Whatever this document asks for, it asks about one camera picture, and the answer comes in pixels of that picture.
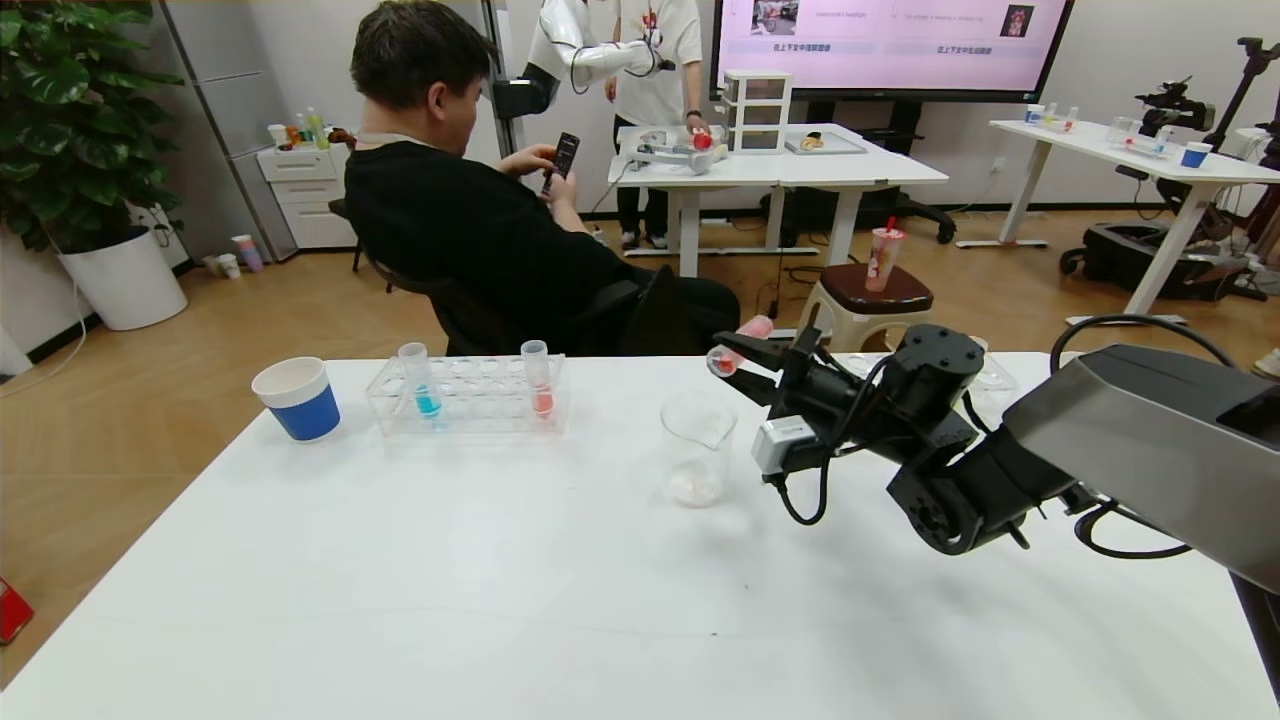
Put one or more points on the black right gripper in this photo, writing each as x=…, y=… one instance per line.
x=798, y=372

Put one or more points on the orange-red pigment test tube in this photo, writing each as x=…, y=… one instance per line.
x=755, y=328

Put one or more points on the blue pigment test tube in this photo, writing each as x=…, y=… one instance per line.
x=427, y=400

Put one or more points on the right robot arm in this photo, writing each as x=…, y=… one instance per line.
x=1150, y=440

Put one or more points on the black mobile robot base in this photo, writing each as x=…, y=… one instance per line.
x=1130, y=260

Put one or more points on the clear glass beaker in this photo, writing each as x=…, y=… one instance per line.
x=697, y=480

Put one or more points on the pink-red pigment test tube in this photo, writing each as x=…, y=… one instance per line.
x=542, y=400

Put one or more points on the clear acrylic tube rack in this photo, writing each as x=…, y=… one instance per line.
x=480, y=403
x=1000, y=375

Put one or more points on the small clear tube rack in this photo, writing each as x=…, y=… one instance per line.
x=1140, y=140

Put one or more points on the beige stool brown seat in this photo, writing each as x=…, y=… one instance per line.
x=880, y=290

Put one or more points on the drink cup red straw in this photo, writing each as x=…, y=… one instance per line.
x=884, y=260

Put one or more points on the white double desk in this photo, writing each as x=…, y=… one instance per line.
x=800, y=170

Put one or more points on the grey tray with food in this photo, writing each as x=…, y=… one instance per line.
x=825, y=146

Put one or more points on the red round object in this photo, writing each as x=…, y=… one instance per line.
x=702, y=141

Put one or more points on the white mini drawer organiser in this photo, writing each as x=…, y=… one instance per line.
x=756, y=113

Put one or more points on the black TV stand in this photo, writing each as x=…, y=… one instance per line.
x=905, y=135

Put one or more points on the black smartphone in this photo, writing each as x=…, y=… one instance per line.
x=562, y=160

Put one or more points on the black office chair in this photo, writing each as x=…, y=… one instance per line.
x=470, y=325

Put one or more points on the large display screen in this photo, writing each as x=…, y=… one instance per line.
x=880, y=60

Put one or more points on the person in white t-shirt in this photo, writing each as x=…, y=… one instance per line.
x=655, y=60

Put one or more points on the person in black sweater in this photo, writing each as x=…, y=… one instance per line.
x=450, y=230

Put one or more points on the white humanoid robot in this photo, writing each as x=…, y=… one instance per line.
x=590, y=60

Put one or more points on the black side chair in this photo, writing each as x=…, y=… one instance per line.
x=345, y=213

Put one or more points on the white standing desk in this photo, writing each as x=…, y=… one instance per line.
x=1200, y=170

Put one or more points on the small blue paper cup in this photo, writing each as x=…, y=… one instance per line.
x=1195, y=157

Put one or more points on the white drawer cabinet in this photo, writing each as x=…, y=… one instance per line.
x=305, y=200

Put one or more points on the pink plastic cup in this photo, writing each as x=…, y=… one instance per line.
x=249, y=255

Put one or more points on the white paper cup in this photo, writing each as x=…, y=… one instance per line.
x=278, y=138

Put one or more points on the small white cup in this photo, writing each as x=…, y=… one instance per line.
x=230, y=268

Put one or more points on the black tripod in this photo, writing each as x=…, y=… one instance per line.
x=1250, y=80

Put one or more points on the grey tall cabinet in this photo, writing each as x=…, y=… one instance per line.
x=235, y=100

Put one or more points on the white plant pot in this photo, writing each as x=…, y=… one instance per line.
x=125, y=288

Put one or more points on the green potted plant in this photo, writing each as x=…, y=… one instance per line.
x=70, y=120

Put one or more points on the red floor object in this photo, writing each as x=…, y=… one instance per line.
x=12, y=610

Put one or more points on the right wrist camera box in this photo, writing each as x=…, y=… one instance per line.
x=785, y=445

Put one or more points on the black camera rig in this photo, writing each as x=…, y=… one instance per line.
x=1170, y=103

